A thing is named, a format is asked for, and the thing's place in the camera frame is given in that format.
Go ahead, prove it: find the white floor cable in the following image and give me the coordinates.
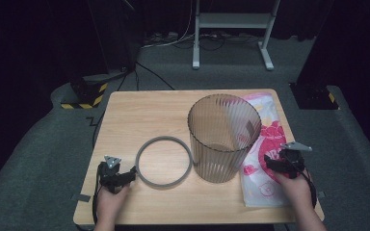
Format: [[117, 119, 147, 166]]
[[141, 0, 197, 50]]

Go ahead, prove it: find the black floor cable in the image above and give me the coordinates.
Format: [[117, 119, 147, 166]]
[[135, 62, 176, 91]]

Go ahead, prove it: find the grey bin ring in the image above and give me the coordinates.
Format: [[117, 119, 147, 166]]
[[135, 135, 194, 190]]

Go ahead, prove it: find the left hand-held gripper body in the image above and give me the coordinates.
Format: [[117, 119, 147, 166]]
[[97, 155, 123, 194]]

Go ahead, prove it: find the white metal stand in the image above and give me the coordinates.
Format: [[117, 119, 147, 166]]
[[192, 0, 282, 71]]

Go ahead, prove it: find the transparent ribbed trash bin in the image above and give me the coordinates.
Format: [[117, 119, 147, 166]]
[[187, 93, 263, 184]]

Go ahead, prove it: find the black base with yellow mark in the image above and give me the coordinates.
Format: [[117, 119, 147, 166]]
[[289, 82, 341, 111]]

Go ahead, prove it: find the person's right hand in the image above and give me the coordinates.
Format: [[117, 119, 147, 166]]
[[274, 171, 314, 211]]

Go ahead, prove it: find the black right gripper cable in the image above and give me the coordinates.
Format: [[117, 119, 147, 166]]
[[300, 168, 318, 209]]

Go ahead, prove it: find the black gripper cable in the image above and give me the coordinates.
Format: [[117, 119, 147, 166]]
[[300, 168, 318, 209], [92, 163, 106, 225]]

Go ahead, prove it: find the pink printed plastic bag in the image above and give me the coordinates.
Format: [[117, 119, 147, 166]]
[[239, 91, 295, 208]]

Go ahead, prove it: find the person's left hand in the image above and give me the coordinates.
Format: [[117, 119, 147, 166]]
[[95, 185, 131, 222]]

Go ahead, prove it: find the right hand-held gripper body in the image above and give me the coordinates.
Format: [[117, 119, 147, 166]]
[[278, 141, 313, 179]]

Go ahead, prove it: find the grey power strip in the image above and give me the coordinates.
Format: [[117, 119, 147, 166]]
[[144, 31, 179, 44]]

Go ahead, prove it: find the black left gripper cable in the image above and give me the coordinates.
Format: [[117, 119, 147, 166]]
[[92, 163, 106, 225]]

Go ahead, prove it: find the black base with hazard stripes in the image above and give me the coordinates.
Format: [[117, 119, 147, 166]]
[[60, 76, 109, 110]]

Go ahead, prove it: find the black cable beside table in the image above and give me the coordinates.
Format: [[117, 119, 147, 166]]
[[86, 110, 107, 150]]

